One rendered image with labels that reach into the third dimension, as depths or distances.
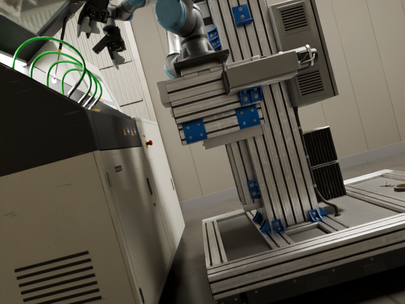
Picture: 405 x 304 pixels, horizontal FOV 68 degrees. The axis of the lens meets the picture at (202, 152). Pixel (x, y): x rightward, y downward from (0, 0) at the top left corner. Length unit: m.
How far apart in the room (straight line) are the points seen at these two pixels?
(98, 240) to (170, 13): 0.88
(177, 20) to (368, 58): 3.18
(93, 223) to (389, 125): 3.54
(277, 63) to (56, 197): 0.96
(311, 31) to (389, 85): 2.71
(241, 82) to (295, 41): 0.46
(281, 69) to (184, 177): 2.47
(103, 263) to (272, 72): 0.95
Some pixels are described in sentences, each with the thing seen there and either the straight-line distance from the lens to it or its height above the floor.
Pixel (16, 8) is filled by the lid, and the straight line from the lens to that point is 1.89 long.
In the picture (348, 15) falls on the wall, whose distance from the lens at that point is 4.13.
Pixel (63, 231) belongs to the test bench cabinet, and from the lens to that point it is 1.29.
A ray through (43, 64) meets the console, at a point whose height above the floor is 1.43.
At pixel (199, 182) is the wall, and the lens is 3.45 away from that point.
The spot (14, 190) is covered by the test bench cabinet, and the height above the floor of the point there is 0.73.
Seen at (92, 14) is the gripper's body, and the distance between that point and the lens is 1.46.
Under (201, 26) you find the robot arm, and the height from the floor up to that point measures 1.17.
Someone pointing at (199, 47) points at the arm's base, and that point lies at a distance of 1.26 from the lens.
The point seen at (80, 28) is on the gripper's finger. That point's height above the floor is 1.31.
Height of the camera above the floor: 0.72
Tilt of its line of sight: 2 degrees down
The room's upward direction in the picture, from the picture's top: 15 degrees counter-clockwise
